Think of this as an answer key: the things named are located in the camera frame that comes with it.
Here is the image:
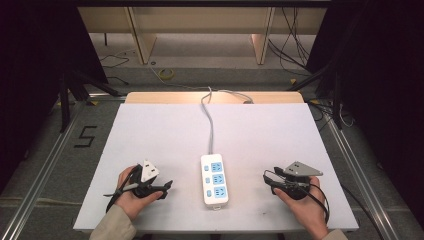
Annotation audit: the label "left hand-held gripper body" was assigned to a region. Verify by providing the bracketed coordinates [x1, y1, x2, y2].
[130, 159, 169, 200]

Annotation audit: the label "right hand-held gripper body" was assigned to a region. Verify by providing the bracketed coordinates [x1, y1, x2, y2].
[278, 160, 324, 201]

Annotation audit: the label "person's right hand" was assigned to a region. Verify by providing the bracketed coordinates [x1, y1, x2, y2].
[272, 176, 330, 240]

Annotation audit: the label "person's left hand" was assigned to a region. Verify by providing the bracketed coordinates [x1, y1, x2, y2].
[116, 165, 165, 222]

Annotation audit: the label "white foam mat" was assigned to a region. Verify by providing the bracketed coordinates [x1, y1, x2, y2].
[72, 102, 360, 234]

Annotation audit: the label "white blue power strip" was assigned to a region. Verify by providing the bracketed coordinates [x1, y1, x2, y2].
[199, 153, 230, 211]

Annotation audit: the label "wooden table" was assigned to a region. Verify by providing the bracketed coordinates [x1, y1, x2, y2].
[124, 91, 305, 105]

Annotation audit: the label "black stand legs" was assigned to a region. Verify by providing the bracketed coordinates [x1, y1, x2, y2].
[285, 61, 346, 132]
[58, 68, 122, 134]

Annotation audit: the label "yellow tape roll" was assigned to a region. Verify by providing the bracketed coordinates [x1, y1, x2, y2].
[157, 67, 176, 81]

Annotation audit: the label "black curtain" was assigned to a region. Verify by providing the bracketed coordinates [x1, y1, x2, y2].
[0, 0, 109, 196]
[305, 0, 424, 231]

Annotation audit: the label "light wooden bench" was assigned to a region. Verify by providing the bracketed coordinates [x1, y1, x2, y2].
[77, 5, 328, 66]

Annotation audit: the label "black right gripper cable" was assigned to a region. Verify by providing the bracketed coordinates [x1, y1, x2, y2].
[262, 169, 331, 225]

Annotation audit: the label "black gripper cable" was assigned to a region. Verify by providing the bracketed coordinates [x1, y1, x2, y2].
[103, 164, 142, 214]
[262, 169, 331, 225]

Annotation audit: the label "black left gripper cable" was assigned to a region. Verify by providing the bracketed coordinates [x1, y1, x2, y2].
[103, 164, 142, 214]

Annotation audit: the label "aluminium floor rail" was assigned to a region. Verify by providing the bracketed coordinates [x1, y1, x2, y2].
[0, 94, 127, 240]
[308, 99, 403, 240]

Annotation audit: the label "thin black floor cable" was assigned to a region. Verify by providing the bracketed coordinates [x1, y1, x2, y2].
[339, 182, 386, 240]

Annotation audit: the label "grey power strip cable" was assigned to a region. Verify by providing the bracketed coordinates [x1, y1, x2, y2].
[199, 86, 255, 156]

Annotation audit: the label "bundle of black cables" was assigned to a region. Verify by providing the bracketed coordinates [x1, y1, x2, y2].
[267, 7, 313, 77]

